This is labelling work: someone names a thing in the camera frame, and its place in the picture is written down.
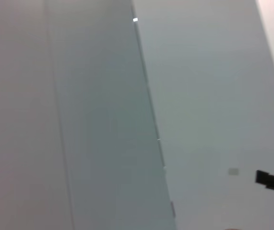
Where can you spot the grey glass partition panel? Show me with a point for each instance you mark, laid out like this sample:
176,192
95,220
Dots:
108,119

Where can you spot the small wall socket plate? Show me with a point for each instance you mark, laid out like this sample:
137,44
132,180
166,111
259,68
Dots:
233,171

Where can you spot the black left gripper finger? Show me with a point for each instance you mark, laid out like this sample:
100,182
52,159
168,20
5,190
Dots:
273,180

